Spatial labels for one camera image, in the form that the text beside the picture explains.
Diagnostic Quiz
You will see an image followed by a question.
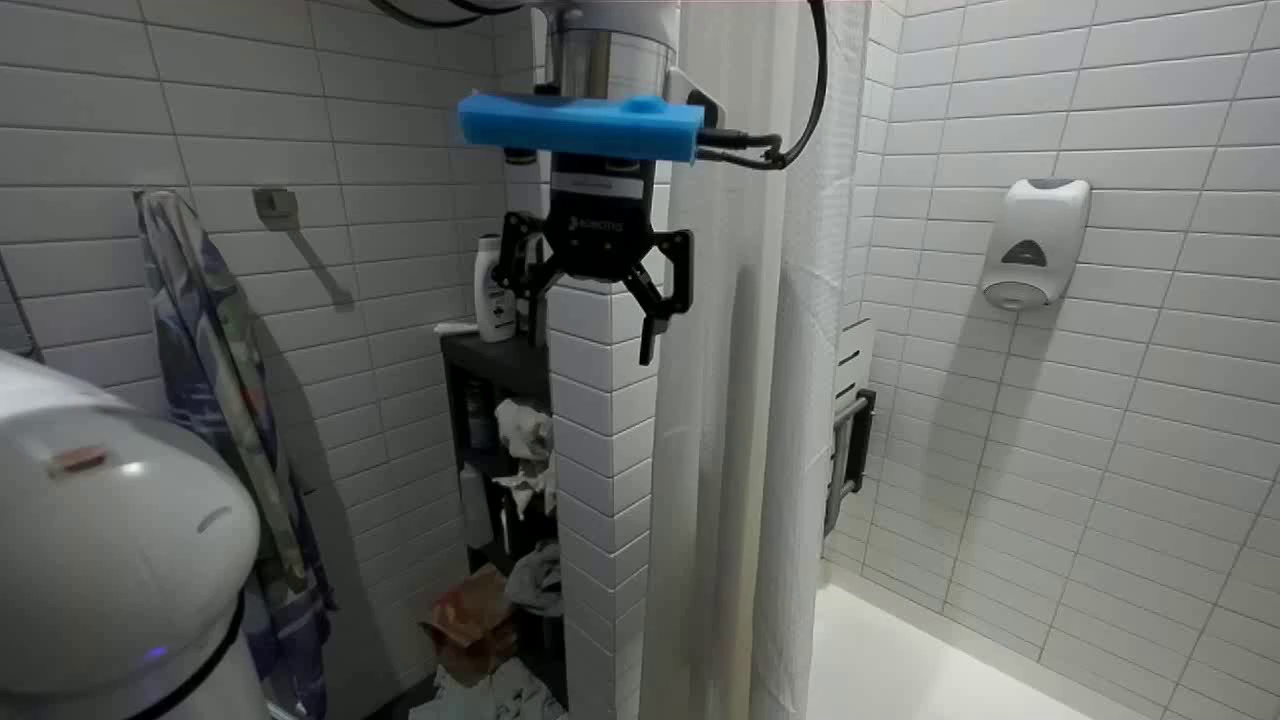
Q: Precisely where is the blue patterned towel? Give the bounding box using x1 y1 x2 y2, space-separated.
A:
131 189 337 720

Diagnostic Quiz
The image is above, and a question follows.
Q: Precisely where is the white bathtub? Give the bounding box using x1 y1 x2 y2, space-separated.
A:
798 577 1111 720

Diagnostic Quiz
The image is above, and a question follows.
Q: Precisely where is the speckled floor mat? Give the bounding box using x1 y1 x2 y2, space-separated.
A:
427 658 572 720

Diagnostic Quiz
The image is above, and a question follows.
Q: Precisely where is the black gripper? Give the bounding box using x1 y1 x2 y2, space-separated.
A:
492 152 699 368

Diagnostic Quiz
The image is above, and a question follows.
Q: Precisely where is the black rectangular panel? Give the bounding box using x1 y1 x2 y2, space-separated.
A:
822 385 882 541

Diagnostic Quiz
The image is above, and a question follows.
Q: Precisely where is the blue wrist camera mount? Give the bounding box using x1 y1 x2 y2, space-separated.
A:
457 89 708 169

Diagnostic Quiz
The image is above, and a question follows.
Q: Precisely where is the crumpled white cloth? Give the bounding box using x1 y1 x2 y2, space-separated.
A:
492 396 560 523

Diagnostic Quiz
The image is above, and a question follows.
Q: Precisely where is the white shower curtain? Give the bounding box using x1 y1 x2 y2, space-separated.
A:
649 0 886 720

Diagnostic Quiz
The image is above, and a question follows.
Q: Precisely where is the white wall soap dispenser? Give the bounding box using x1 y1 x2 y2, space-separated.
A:
975 171 1098 319

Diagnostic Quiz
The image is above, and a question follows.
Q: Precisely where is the black shelf unit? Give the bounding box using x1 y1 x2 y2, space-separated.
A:
438 329 572 713

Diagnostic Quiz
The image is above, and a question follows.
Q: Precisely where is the metal towel bar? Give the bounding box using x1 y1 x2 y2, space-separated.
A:
248 185 362 318

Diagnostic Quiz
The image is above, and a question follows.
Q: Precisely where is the small white bottle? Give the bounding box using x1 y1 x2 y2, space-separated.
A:
457 459 501 554

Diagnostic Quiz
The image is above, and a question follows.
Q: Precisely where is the brown cardboard box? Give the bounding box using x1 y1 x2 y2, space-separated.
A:
419 566 524 693

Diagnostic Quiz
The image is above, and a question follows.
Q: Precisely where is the dark bin with plastic bag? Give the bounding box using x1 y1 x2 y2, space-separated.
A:
505 536 578 703

